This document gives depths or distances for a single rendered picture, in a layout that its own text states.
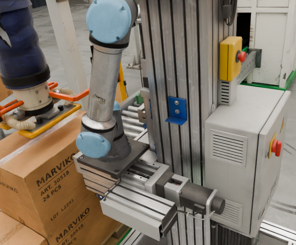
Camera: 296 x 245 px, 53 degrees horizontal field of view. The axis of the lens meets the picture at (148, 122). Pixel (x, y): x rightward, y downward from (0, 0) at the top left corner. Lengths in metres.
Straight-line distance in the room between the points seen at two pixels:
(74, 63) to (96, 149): 2.10
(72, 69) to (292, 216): 2.29
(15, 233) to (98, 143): 0.94
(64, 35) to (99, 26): 2.16
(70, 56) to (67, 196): 1.68
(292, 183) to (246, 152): 1.72
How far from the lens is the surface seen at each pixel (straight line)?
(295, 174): 2.82
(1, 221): 1.93
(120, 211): 1.14
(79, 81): 3.14
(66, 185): 1.66
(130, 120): 2.51
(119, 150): 1.20
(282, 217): 2.44
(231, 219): 1.27
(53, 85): 1.68
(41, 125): 1.54
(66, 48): 3.04
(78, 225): 1.86
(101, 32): 0.84
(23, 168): 1.52
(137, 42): 5.25
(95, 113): 0.98
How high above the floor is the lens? 1.76
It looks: 30 degrees down
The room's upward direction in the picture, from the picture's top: 7 degrees counter-clockwise
